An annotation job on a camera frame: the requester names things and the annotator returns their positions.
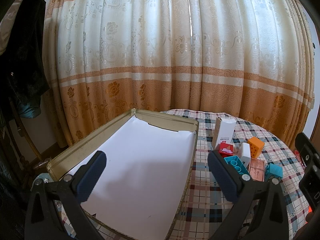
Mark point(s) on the white paper tray liner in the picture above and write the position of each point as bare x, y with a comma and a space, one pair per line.
140, 169

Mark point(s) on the cream and orange curtain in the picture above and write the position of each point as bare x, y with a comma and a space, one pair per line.
252, 59

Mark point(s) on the red toy brick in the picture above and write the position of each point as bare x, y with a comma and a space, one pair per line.
225, 150

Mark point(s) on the gold metal tin tray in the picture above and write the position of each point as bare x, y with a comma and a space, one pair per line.
120, 169

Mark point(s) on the pink card box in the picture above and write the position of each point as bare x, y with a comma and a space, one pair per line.
256, 169

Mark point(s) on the large teal toy brick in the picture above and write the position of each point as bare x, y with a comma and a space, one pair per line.
236, 163

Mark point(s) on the tall white carton box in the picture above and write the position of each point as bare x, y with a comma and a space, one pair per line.
223, 132

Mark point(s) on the dark hanging clothes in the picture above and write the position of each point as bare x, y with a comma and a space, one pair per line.
22, 77

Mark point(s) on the plaid tablecloth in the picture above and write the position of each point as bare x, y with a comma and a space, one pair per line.
157, 183

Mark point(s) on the orange cube block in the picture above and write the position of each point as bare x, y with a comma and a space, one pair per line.
256, 147

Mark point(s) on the white power bank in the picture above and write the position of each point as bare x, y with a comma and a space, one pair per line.
244, 154

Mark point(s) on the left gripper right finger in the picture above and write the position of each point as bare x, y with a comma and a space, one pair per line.
225, 177

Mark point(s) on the small teal toy block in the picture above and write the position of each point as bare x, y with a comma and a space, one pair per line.
273, 171

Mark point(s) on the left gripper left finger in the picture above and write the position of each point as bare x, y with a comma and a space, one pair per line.
87, 176

